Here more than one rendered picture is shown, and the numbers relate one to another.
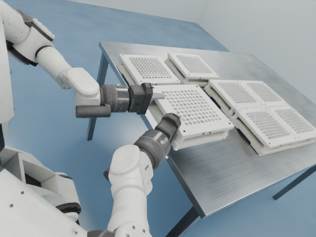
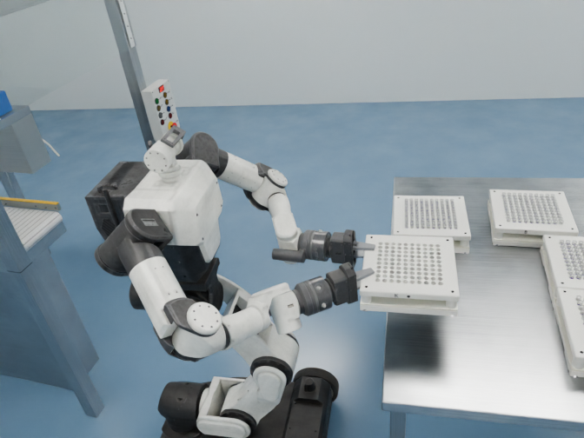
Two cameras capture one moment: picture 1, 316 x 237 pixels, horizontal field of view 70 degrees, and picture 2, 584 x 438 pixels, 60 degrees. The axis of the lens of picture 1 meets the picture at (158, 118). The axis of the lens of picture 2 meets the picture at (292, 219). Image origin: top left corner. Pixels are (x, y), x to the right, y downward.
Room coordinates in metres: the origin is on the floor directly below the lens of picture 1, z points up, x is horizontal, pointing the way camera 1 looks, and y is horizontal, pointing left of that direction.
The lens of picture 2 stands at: (-0.09, -0.84, 1.91)
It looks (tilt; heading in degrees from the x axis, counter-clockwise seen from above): 34 degrees down; 60
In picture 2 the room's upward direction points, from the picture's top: 7 degrees counter-clockwise
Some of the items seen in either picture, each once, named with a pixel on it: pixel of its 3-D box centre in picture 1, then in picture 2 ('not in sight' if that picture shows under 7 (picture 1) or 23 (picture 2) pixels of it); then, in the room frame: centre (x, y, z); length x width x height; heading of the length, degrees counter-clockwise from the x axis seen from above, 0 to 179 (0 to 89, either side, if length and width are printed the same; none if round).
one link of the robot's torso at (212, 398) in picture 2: not in sight; (229, 407); (0.24, 0.37, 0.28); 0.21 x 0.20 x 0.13; 135
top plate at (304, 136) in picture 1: (293, 122); not in sight; (1.17, -0.69, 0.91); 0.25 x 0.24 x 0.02; 42
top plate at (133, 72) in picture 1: (149, 69); (429, 216); (1.03, 0.14, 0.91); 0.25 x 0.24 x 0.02; 45
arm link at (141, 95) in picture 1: (129, 98); (334, 246); (0.59, 0.11, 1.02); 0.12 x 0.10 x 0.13; 127
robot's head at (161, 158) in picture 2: not in sight; (165, 156); (0.25, 0.35, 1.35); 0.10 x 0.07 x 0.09; 45
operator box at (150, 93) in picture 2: not in sight; (162, 110); (0.63, 1.54, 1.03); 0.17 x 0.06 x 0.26; 39
